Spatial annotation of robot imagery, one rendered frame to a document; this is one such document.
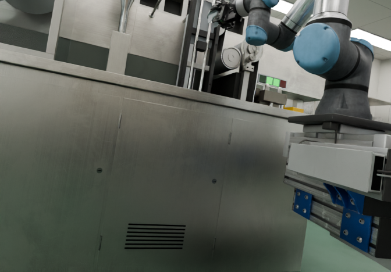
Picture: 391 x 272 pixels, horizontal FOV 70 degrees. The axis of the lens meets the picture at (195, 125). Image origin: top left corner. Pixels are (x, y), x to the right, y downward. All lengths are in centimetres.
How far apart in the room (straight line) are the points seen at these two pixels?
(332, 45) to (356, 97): 19
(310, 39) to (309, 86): 157
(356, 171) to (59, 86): 98
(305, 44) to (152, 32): 121
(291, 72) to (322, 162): 165
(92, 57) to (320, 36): 131
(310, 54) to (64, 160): 90
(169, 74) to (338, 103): 118
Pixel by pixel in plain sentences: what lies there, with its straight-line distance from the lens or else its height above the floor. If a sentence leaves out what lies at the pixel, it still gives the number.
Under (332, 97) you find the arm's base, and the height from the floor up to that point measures 87.
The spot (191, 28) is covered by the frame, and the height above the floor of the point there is 122.
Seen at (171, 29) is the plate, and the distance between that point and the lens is 188.
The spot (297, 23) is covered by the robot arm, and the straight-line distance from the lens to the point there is 109.
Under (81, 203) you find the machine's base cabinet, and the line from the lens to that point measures 118.
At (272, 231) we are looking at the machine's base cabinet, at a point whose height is 30.
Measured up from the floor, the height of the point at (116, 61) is 102.
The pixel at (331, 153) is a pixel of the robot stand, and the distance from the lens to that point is 62.
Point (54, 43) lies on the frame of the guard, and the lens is 121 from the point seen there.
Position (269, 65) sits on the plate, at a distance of 214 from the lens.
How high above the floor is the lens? 71
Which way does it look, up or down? 2 degrees up
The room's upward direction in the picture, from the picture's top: 9 degrees clockwise
